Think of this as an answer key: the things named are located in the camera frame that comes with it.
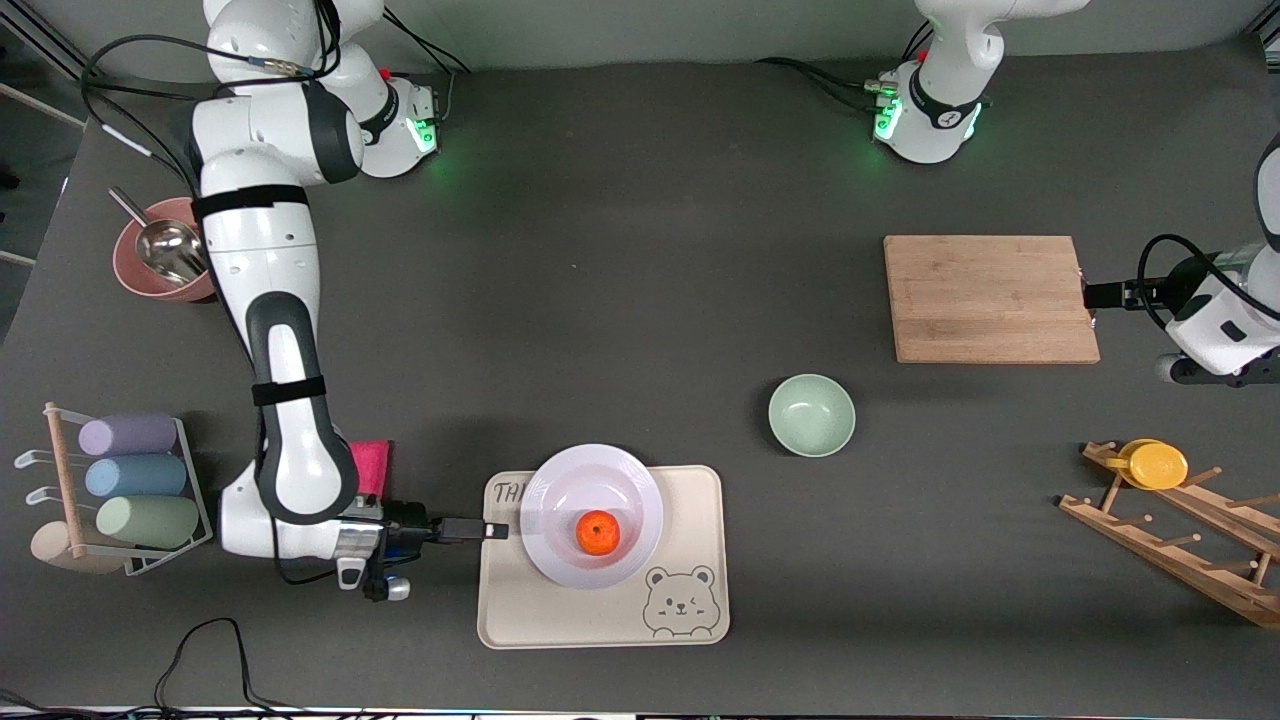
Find white round plate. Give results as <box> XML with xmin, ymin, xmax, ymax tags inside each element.
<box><xmin>519</xmin><ymin>444</ymin><xmax>665</xmax><ymax>590</ymax></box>

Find orange fruit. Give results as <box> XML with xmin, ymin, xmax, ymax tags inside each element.
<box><xmin>576</xmin><ymin>510</ymin><xmax>621</xmax><ymax>555</ymax></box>

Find pink folded cloth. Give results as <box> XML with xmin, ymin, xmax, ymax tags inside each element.
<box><xmin>345</xmin><ymin>440</ymin><xmax>393</xmax><ymax>500</ymax></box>

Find wooden cutting board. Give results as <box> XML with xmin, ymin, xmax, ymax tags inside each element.
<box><xmin>883</xmin><ymin>234</ymin><xmax>1102</xmax><ymax>365</ymax></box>

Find cream bear print tray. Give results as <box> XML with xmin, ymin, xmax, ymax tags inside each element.
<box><xmin>477</xmin><ymin>465</ymin><xmax>731</xmax><ymax>651</ymax></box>

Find yellow cup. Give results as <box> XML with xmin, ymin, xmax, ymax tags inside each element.
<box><xmin>1105</xmin><ymin>438</ymin><xmax>1190</xmax><ymax>491</ymax></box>

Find green cup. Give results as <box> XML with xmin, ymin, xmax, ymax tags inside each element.
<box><xmin>96</xmin><ymin>495</ymin><xmax>201</xmax><ymax>550</ymax></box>

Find wooden peg drying rack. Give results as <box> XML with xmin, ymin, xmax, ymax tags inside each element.
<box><xmin>1058</xmin><ymin>441</ymin><xmax>1280</xmax><ymax>630</ymax></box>

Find blue cup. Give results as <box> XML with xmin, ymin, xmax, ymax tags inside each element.
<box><xmin>84</xmin><ymin>454</ymin><xmax>189</xmax><ymax>499</ymax></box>

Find purple cup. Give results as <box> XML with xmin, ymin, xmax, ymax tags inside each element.
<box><xmin>78</xmin><ymin>412</ymin><xmax>179</xmax><ymax>458</ymax></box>

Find pale green bowl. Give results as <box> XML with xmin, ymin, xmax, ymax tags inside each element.
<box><xmin>768</xmin><ymin>373</ymin><xmax>857</xmax><ymax>459</ymax></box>

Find beige cup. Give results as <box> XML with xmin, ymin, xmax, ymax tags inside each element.
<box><xmin>30</xmin><ymin>520</ymin><xmax>131</xmax><ymax>576</ymax></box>

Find metal scoop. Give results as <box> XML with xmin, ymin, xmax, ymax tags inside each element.
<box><xmin>108</xmin><ymin>187</ymin><xmax>209</xmax><ymax>286</ymax></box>

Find pink bowl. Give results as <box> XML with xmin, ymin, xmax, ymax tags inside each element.
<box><xmin>112</xmin><ymin>197</ymin><xmax>217</xmax><ymax>303</ymax></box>

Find left arm black wrist cable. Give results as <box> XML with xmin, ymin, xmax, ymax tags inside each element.
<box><xmin>1138</xmin><ymin>234</ymin><xmax>1280</xmax><ymax>333</ymax></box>

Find black table edge cable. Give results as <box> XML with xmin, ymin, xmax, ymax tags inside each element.
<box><xmin>0</xmin><ymin>617</ymin><xmax>301</xmax><ymax>720</ymax></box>

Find white wire cup rack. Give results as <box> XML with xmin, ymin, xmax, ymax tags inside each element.
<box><xmin>14</xmin><ymin>402</ymin><xmax>214</xmax><ymax>578</ymax></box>

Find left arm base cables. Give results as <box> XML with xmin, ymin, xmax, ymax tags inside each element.
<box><xmin>754</xmin><ymin>22</ymin><xmax>936</xmax><ymax>113</ymax></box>

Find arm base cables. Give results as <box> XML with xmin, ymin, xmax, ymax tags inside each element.
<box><xmin>754</xmin><ymin>22</ymin><xmax>936</xmax><ymax>113</ymax></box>
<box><xmin>378</xmin><ymin>8</ymin><xmax>477</xmax><ymax>126</ymax></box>

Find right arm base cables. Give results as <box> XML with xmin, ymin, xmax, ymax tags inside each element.
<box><xmin>378</xmin><ymin>8</ymin><xmax>477</xmax><ymax>126</ymax></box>

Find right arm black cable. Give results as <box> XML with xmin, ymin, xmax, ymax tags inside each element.
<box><xmin>80</xmin><ymin>0</ymin><xmax>343</xmax><ymax>193</ymax></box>

